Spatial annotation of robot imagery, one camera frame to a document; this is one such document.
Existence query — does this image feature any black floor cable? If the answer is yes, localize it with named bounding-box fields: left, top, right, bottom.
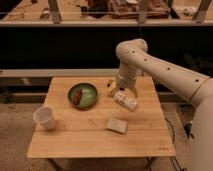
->
left=164, top=116, right=184, bottom=171

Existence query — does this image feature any beige sponge block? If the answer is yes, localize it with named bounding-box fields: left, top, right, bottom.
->
left=106, top=118, right=128, bottom=134

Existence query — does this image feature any white paper cup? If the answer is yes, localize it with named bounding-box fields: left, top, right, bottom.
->
left=33, top=107, right=55, bottom=130

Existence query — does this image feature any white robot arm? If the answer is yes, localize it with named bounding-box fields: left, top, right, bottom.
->
left=116, top=39, right=213, bottom=171

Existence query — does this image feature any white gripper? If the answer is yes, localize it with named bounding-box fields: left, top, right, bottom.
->
left=108, top=74, right=138, bottom=98

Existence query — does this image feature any black box on floor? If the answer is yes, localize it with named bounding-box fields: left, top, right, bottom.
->
left=184, top=123, right=194, bottom=139

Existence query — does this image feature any long wooden bench shelf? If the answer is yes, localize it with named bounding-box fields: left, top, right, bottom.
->
left=0, top=68, right=118, bottom=78

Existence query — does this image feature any wooden folding table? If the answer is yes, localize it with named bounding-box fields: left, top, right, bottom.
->
left=27, top=77, right=175, bottom=159

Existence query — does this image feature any brown sausage on plate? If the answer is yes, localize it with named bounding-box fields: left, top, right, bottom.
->
left=73, top=89, right=82, bottom=105

